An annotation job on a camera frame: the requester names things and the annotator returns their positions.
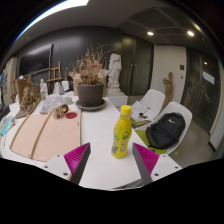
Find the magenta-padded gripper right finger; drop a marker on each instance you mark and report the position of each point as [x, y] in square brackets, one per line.
[146, 158]

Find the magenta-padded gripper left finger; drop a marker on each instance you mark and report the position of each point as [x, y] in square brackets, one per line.
[77, 156]

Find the yellow drink bottle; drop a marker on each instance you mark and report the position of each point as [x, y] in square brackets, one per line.
[121, 133]

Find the green seat mat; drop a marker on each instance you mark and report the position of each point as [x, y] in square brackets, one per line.
[141, 136]

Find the black backpack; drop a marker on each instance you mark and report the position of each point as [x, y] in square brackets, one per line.
[165, 130]

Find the pale wooden board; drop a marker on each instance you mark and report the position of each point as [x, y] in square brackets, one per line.
[50, 136]

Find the flat round red coaster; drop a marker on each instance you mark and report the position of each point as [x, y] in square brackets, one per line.
[71, 115]

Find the stack of papers and books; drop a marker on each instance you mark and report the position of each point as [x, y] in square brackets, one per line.
[140, 111]

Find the cream spotted mug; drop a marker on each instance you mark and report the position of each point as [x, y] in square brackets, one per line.
[60, 111]

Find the grey plant saucer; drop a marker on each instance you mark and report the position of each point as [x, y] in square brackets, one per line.
[90, 108]

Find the small white bowl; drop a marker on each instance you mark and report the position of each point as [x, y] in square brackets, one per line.
[68, 100]

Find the printed paper sheets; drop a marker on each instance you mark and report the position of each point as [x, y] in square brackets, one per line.
[51, 103]

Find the white moulded chair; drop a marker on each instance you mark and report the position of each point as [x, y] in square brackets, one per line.
[180, 108]
[154, 98]

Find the dry plant in grey pot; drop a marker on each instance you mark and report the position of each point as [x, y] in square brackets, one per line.
[90, 93]

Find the white spray bottle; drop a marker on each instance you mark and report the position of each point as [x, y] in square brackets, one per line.
[42, 95]

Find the grey conical flask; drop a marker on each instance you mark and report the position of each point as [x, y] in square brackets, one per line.
[59, 88]

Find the wooden figure sculpture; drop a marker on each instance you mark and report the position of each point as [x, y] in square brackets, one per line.
[168, 88]

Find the small white figurine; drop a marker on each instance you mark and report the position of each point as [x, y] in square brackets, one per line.
[43, 85]

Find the wooden easel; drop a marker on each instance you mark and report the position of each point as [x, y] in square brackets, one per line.
[54, 78]

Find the white plaster bust statue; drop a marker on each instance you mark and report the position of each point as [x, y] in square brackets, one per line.
[115, 71]

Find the pale canvas panel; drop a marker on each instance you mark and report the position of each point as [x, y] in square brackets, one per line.
[9, 80]

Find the black wall screen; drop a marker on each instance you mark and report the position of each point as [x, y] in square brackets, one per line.
[35, 60]

